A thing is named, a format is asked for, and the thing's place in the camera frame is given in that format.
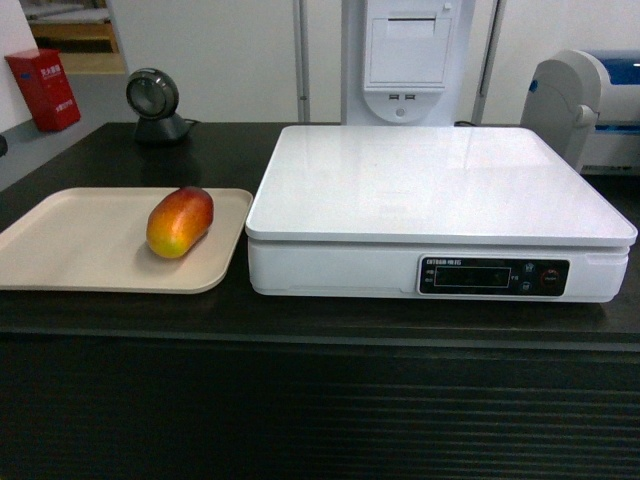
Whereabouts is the red yellow mango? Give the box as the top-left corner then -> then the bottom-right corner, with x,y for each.
146,187 -> 214,259

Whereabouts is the white checkout scale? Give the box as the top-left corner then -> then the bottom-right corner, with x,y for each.
246,126 -> 638,303

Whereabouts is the black checkout counter cabinet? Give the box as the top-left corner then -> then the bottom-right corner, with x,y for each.
0,121 -> 640,480

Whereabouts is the white receipt printer kiosk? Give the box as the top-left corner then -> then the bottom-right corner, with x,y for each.
341,0 -> 475,127

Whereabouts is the black round barcode scanner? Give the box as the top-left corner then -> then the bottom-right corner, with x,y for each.
126,68 -> 194,147

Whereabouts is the beige plastic tray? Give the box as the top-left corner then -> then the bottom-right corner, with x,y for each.
1,188 -> 253,294

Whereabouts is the grey white label printer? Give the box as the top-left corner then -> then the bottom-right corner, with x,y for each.
520,50 -> 639,176

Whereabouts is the wooden pallet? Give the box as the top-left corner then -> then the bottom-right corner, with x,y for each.
21,1 -> 125,74

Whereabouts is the red fire extinguisher box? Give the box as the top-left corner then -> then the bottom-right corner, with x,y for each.
5,49 -> 81,132

